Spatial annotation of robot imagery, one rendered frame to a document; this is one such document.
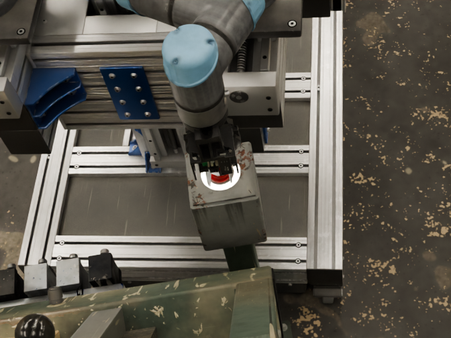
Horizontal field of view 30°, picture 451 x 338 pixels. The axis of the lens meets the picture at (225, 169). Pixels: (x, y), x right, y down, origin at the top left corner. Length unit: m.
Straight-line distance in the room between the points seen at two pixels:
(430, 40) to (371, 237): 0.73
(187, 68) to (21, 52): 0.61
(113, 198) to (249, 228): 0.87
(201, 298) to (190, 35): 0.46
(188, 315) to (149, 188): 0.96
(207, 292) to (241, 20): 0.45
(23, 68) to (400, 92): 1.36
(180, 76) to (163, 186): 1.19
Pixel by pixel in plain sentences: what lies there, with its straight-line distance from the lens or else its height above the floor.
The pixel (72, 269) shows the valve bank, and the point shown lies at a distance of 1.62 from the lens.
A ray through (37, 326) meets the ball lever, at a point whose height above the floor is 1.44.
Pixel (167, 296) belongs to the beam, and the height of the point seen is 0.91.
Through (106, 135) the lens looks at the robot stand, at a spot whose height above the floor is 0.21.
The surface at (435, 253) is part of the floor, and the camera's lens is 2.41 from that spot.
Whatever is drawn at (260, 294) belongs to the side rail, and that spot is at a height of 1.01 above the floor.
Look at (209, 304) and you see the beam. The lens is 1.39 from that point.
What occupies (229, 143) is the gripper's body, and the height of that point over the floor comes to 1.09.
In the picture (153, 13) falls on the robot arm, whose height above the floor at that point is 1.25.
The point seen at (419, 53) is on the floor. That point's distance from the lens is 2.78.
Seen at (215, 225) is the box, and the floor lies 0.86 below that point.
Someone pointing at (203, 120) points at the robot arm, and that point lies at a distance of 1.22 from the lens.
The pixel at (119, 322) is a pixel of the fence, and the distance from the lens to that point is 1.36.
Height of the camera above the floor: 2.16
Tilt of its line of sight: 58 degrees down
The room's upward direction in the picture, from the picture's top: 14 degrees counter-clockwise
